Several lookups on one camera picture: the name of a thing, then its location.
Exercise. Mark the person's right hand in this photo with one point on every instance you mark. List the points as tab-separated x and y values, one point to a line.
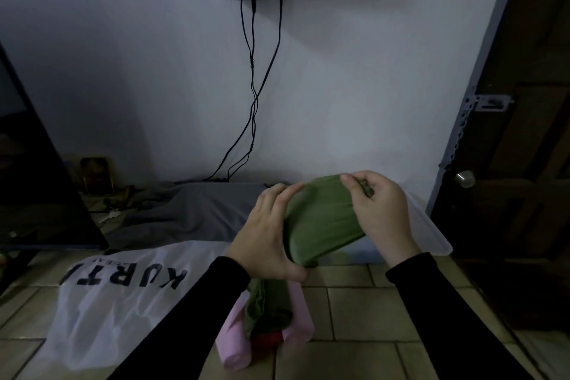
383	215

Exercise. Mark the person's left hand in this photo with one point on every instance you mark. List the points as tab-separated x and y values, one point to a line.
258	246

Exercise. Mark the person's right thumb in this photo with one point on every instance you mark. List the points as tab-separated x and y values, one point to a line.
349	190

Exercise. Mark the person's left thumb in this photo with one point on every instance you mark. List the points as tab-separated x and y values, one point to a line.
297	271

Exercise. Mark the person's left middle finger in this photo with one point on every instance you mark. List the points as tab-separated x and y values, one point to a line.
267	199

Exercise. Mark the person's right forearm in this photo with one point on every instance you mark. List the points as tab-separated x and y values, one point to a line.
445	326

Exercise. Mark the person's left forearm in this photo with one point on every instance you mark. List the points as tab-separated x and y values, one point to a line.
187	326

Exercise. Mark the dark green cloth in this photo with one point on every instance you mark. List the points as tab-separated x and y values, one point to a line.
267	304

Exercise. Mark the red cloth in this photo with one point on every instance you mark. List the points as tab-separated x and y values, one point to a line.
267	340

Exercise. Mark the grey cloth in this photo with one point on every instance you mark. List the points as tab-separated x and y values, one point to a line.
187	215

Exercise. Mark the translucent plastic container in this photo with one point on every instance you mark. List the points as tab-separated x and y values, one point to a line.
423	228

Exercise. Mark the pink cloth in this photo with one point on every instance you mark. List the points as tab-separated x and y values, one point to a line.
234	344

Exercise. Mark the round metal door knob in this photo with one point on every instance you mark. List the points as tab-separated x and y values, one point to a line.
465	179

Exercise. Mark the metal door latch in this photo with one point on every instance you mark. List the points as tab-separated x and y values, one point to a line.
492	102

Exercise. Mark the dark wooden door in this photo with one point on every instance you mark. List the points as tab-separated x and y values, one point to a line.
525	148

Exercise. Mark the white printed plastic bag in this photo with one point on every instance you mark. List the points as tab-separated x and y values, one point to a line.
111	304

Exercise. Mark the black television screen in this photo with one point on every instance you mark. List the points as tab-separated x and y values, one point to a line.
40	197

